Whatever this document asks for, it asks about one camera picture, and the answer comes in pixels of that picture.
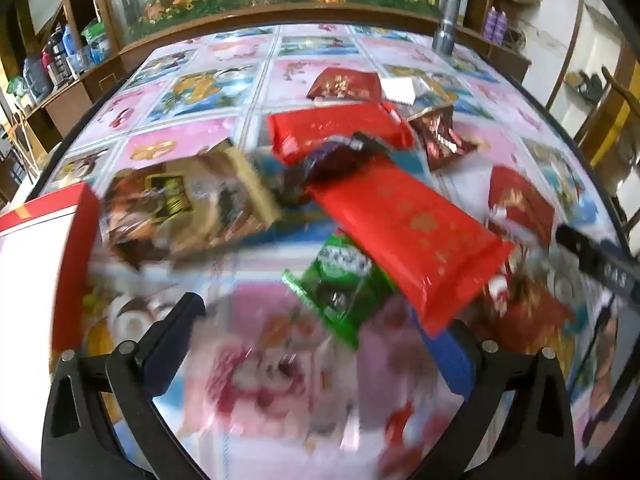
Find clear white packet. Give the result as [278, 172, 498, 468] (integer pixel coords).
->
[381, 77, 447, 107]

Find green pack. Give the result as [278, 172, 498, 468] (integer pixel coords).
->
[82, 19, 112, 59]

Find printed plastic tablecloth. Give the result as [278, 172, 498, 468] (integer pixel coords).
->
[39, 22, 627, 480]

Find green snack packet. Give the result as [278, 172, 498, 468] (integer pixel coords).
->
[281, 231, 398, 352]

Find black flask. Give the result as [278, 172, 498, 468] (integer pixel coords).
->
[50, 42, 69, 87]

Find red gold-print snack packet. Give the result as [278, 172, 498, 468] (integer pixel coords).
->
[486, 165, 557, 252]

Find wide red snack packet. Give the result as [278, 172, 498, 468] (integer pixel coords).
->
[266, 101, 417, 167]

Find long red snack packet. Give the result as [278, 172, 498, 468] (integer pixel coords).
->
[307, 154, 516, 337]

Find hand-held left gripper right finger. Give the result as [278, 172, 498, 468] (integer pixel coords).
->
[412, 308, 574, 480]

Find wooden stick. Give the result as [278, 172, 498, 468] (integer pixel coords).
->
[9, 109, 42, 178]

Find blue water jug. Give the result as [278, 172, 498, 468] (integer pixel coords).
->
[22, 55, 54, 107]

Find flat red gold-print packet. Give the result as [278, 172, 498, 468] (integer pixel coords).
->
[305, 67, 384, 104]

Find dark purple snack packet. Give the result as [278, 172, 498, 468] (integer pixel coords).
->
[299, 131, 383, 182]

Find brown snack packet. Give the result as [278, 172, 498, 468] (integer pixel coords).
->
[99, 144, 283, 267]

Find small dark red snack packet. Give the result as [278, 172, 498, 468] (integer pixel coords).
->
[406, 106, 477, 172]

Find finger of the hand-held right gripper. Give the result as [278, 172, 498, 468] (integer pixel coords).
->
[554, 224, 607, 276]

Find blue bottle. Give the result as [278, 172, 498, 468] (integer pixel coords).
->
[62, 25, 82, 77]

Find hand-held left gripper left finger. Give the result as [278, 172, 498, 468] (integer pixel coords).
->
[42, 292, 212, 480]

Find wooden chair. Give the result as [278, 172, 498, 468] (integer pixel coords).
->
[574, 65, 640, 173]

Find red cardboard box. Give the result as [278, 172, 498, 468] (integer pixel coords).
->
[0, 182, 102, 361]

